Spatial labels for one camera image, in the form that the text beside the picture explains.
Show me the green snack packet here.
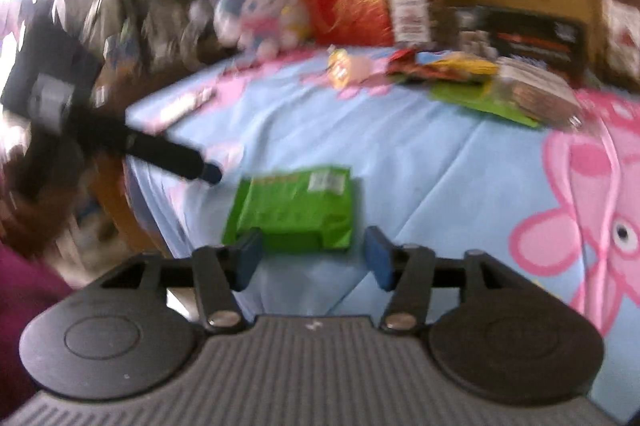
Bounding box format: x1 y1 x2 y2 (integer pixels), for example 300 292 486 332
222 166 355 254

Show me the clear wafer biscuit pack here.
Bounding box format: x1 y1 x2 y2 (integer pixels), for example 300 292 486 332
491 58 585 130

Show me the red snack packet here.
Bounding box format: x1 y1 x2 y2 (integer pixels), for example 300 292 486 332
385 49 424 80

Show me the pink plush doll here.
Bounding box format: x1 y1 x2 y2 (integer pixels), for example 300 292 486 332
214 0 300 61

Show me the blue pink cartoon blanket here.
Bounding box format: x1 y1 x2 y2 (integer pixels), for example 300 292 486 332
126 51 639 420

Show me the yellow pink snack packet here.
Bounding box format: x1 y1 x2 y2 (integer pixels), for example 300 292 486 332
326 48 374 90

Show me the flat green packet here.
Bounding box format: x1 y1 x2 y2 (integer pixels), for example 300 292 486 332
430 82 540 128

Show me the black wool product box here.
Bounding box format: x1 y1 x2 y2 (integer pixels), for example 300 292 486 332
454 6 587 87

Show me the nut jar, gold lid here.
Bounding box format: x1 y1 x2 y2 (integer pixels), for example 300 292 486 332
387 0 442 50
594 0 639 94

